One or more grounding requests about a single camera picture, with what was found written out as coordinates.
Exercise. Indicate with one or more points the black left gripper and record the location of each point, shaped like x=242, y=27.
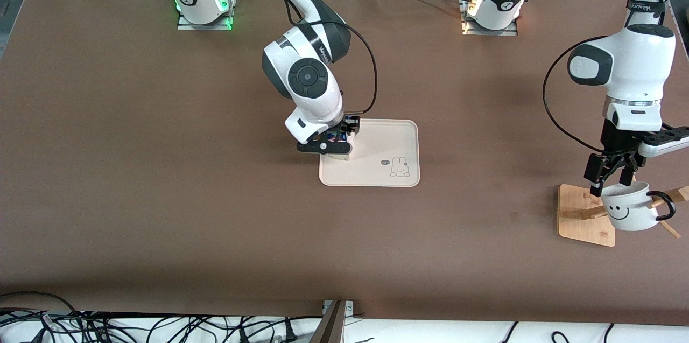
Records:
x=620, y=141

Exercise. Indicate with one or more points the cream rabbit print tray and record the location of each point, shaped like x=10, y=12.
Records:
x=382, y=144

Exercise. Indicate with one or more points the small aluminium corner bracket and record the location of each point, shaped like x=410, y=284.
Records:
x=350, y=308

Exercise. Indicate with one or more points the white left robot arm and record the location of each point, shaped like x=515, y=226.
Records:
x=635, y=74

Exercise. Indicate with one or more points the grey metal profile bar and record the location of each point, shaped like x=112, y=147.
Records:
x=329, y=329

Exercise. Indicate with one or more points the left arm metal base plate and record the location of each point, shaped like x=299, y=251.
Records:
x=506, y=33

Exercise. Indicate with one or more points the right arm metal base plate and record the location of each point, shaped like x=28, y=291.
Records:
x=215, y=26

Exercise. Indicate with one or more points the blue white milk carton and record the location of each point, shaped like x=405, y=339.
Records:
x=338, y=158

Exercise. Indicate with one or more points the wooden mug stand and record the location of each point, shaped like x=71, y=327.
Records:
x=578, y=214

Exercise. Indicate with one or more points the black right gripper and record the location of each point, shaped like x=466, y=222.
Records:
x=352, y=124

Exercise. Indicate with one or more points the white smiley face cup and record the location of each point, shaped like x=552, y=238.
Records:
x=630, y=214

